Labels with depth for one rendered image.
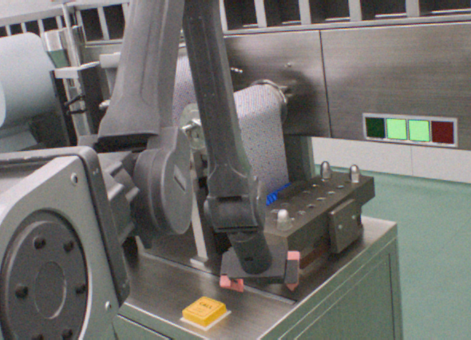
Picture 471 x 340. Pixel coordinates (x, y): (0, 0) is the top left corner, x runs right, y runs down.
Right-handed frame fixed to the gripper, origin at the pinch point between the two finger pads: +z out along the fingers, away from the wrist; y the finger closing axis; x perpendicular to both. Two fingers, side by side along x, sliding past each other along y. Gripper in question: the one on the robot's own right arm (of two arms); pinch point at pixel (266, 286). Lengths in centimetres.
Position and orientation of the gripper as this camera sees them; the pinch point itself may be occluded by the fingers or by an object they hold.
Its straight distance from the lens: 109.5
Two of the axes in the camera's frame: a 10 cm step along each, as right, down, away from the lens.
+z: 2.3, 6.4, 7.3
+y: -9.7, 0.7, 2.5
